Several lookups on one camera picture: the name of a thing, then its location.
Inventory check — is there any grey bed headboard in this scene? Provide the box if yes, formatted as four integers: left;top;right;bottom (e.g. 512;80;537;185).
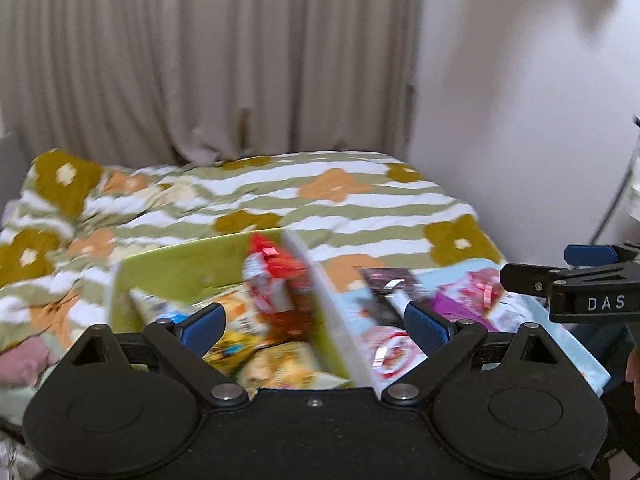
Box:
0;129;23;221

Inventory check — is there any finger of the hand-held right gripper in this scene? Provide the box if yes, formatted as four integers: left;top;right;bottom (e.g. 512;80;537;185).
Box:
500;261;640;295
564;243;640;266

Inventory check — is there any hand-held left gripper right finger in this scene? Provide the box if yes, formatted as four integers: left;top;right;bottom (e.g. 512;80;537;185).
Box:
380;300;583;408

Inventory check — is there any floral striped blanket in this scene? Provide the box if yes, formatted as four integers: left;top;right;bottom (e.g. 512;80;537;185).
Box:
0;148;503;431

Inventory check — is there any person's right hand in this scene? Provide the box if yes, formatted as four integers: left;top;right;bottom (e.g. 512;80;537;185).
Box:
625;352;640;413

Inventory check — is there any blue white snack packet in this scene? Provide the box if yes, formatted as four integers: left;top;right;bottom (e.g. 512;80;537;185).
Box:
129;287;193;333

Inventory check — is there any cream snack packet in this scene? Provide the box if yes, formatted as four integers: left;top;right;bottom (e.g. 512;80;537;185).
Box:
235;341;352;392

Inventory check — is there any beige curtain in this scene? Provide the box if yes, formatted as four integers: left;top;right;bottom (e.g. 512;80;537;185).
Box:
0;0;426;166

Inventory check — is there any pink plush toy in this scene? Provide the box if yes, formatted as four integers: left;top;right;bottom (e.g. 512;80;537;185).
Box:
0;336;60;386

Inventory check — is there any small white snack packet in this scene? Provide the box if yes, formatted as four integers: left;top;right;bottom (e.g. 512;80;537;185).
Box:
487;291;542;335

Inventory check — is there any red round label snack packet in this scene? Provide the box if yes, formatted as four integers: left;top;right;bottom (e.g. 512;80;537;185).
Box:
359;324;432;392

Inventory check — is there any purple snack packet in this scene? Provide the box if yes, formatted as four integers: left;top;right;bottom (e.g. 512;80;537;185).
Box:
431;282;482;332

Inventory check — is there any dark brown snack packet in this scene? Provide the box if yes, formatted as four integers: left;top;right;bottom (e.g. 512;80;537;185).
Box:
357;266;427;332

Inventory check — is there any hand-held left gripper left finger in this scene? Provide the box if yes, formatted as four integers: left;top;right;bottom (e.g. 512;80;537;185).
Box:
52;303;251;408

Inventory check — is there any black cable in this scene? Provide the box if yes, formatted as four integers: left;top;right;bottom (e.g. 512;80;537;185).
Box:
592;157;640;241

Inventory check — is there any pink ribbon snack packet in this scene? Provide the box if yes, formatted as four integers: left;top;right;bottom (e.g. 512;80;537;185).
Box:
462;267;507;312

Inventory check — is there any green cardboard box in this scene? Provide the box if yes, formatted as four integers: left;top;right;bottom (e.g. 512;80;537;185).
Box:
107;227;382;392

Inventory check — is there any orange snack packet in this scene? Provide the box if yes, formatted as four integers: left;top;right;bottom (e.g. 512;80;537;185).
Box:
200;284;273;347

